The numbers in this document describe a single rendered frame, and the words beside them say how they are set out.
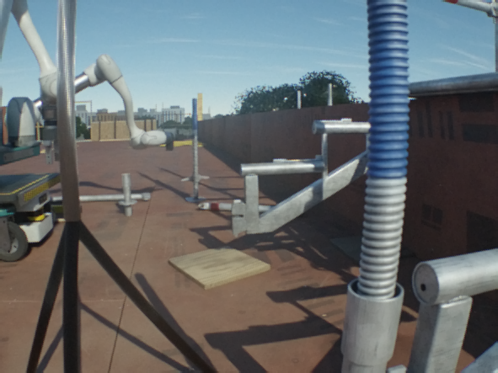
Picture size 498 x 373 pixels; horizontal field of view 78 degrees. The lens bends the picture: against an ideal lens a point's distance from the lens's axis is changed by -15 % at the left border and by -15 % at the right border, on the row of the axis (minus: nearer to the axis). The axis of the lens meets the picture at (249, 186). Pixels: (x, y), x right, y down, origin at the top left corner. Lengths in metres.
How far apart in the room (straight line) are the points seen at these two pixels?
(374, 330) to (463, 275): 0.12
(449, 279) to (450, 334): 0.08
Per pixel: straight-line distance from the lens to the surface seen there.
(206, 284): 1.30
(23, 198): 1.60
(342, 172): 1.52
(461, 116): 1.46
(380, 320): 0.36
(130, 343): 1.04
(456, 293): 0.42
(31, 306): 1.32
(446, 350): 0.46
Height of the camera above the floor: 0.57
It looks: 10 degrees down
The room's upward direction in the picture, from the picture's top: straight up
